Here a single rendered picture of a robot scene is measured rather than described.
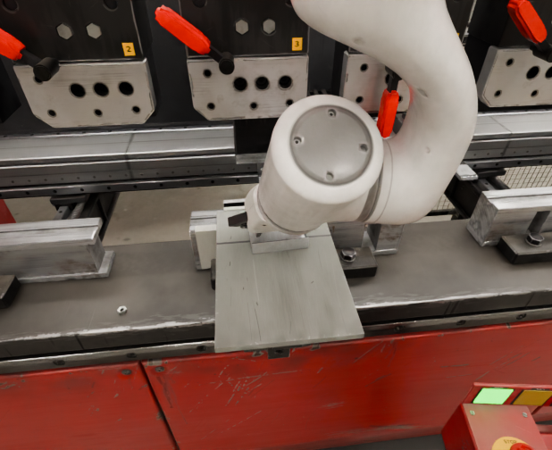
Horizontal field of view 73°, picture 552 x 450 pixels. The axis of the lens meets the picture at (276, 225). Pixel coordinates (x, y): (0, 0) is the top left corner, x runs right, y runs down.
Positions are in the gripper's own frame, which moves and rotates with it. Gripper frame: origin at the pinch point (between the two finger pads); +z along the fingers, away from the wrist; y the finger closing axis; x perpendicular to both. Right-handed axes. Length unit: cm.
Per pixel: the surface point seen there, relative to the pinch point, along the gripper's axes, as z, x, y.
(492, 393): 0.8, 30.0, -29.7
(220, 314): -7.1, 12.0, 9.8
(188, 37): -18.9, -18.1, 9.6
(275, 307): -7.2, 12.1, 2.7
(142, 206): 177, -49, 56
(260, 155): 0.6, -11.2, 1.1
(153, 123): 47, -40, 25
